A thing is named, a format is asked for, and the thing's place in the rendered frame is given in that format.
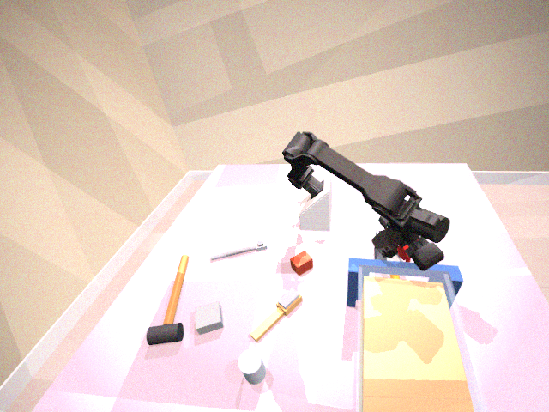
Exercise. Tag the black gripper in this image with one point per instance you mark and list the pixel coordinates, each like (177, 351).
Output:
(424, 254)

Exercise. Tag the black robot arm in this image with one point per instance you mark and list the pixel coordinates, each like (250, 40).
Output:
(385, 195)

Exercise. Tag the grey cylinder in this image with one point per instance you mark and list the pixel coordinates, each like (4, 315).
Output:
(252, 367)

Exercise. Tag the mallet with dark grey head and wooden handle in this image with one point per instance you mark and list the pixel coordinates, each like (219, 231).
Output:
(168, 331)

